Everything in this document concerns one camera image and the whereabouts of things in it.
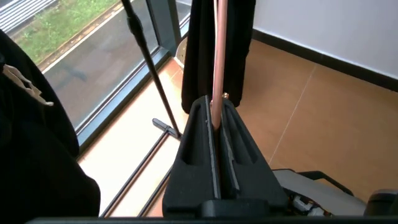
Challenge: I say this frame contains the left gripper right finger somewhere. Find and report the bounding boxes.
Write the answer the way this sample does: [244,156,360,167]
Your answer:
[219,98,289,209]

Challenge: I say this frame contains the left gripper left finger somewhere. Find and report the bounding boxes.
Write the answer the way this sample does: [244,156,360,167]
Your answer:
[162,95,220,218]

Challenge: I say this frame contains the pink clothes hanger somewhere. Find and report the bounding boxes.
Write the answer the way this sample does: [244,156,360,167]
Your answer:
[210,0,230,131]

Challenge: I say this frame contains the black garment with white cord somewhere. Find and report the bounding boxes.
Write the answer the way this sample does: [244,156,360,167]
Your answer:
[0,29,101,224]

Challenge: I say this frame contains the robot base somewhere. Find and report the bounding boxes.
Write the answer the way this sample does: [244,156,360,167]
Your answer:
[272,169,398,218]

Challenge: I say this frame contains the white laundry basket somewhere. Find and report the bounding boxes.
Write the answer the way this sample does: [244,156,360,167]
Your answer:
[173,36,189,70]

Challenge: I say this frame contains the black clothes rack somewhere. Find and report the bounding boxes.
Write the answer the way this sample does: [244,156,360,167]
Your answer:
[98,0,183,218]

